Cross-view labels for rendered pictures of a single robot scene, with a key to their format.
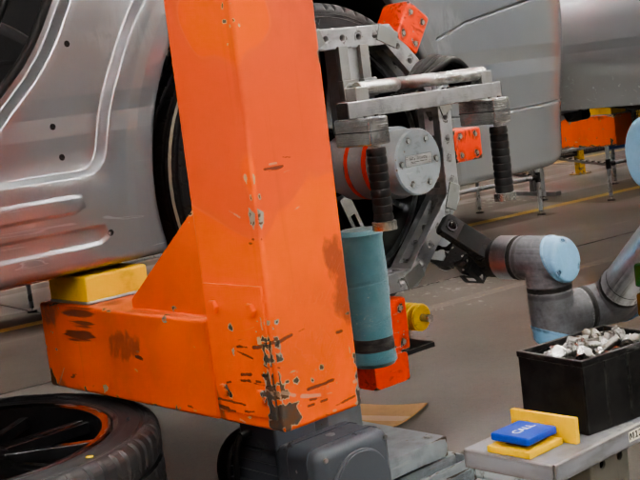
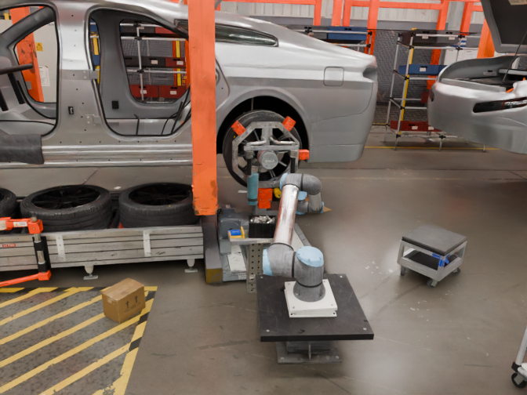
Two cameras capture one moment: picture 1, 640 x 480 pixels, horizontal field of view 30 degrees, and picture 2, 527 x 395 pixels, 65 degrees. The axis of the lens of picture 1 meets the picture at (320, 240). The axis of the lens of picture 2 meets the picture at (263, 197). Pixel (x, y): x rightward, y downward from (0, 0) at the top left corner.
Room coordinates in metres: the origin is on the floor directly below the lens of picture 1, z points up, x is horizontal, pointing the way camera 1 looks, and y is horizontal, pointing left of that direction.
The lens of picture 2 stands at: (-0.42, -1.72, 1.72)
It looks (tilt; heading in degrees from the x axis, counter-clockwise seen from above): 21 degrees down; 30
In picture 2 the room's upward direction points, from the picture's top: 2 degrees clockwise
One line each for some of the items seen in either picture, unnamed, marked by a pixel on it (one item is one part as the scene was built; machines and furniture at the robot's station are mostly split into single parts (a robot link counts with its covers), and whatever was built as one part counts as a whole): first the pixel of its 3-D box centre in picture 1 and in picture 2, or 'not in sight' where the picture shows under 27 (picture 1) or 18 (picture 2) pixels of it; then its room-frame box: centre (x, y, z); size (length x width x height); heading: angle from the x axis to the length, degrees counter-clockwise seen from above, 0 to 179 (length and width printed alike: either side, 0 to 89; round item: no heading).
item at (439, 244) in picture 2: not in sight; (431, 255); (2.77, -1.42, 0.17); 0.43 x 0.36 x 0.34; 164
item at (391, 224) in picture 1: (380, 186); (248, 167); (2.10, -0.12, 0.83); 0.04 x 0.04 x 0.16
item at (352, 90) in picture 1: (350, 72); (256, 136); (2.23, -0.10, 1.03); 0.19 x 0.18 x 0.11; 42
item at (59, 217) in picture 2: not in sight; (68, 210); (1.42, 1.17, 0.39); 0.66 x 0.66 x 0.24
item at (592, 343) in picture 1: (595, 373); (263, 226); (1.84, -0.41, 0.51); 0.20 x 0.14 x 0.13; 124
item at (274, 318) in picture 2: not in sight; (307, 321); (1.49, -0.94, 0.15); 0.60 x 0.60 x 0.30; 35
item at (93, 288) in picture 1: (98, 282); not in sight; (2.19, 0.42, 0.71); 0.14 x 0.14 x 0.05; 42
